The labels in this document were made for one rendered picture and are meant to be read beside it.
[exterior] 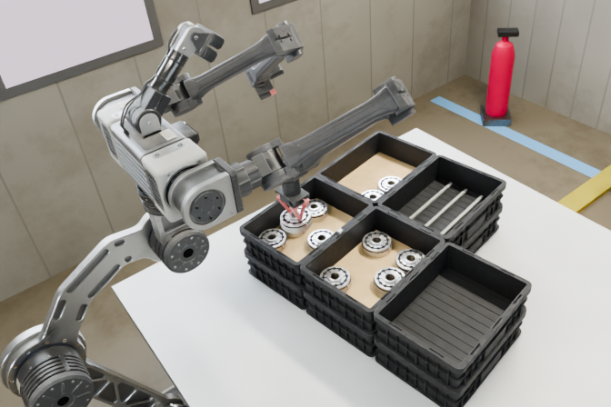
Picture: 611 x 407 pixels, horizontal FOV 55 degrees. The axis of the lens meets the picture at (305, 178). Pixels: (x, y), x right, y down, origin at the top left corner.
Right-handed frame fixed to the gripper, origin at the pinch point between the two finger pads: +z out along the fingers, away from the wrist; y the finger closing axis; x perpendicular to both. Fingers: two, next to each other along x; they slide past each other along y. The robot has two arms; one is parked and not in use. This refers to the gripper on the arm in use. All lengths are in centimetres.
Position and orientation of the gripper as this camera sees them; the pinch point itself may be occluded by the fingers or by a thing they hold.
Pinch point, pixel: (295, 213)
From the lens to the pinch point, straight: 190.3
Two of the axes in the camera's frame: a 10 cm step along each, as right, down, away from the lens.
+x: -7.7, 4.3, -4.7
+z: 1.0, 8.1, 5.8
